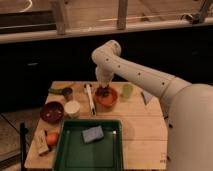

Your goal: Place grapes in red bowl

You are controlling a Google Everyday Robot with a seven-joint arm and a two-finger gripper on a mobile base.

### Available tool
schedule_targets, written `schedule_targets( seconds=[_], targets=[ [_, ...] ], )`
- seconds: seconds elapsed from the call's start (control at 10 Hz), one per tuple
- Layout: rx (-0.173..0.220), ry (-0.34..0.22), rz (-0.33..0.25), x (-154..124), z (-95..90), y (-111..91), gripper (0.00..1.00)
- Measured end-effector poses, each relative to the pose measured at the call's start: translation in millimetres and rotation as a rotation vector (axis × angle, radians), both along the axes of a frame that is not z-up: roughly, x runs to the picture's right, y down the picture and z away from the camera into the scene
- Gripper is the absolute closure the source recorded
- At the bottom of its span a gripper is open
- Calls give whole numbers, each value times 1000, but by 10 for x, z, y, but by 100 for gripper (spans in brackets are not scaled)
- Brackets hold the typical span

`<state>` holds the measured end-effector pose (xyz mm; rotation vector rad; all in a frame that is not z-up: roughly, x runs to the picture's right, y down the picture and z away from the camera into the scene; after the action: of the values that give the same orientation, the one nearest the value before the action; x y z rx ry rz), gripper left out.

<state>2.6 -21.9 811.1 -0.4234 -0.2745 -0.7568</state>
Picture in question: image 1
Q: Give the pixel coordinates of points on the grey folded cloth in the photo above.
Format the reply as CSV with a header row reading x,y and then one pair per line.
x,y
146,97

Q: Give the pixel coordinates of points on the green translucent cup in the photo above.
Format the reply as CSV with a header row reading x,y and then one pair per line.
x,y
127,90

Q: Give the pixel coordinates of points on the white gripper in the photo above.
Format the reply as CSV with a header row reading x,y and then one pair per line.
x,y
104,77

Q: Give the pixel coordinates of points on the wooden window frame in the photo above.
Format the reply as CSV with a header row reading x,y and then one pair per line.
x,y
29,20

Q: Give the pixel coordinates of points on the green plastic tray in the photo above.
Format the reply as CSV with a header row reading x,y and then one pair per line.
x,y
73,154

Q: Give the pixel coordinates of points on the dark purple grapes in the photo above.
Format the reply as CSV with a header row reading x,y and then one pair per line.
x,y
103,92

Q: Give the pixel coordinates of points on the blue sponge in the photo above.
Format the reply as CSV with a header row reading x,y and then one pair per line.
x,y
92,134

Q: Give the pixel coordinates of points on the white cup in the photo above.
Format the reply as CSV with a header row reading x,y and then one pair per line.
x,y
72,108

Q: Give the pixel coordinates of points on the dark maroon bowl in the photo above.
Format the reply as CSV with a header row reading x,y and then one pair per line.
x,y
52,112

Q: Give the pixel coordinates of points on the orange fruit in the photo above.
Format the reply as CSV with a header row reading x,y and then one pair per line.
x,y
52,138

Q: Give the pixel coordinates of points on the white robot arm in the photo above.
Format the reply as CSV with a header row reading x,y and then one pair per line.
x,y
188,107

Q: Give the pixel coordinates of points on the dark metal can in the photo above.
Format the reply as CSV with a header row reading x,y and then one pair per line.
x,y
67,93

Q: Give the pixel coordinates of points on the green cucumber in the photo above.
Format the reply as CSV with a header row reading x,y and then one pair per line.
x,y
55,91

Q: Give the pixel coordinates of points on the red bowl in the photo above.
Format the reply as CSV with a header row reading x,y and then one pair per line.
x,y
108,101

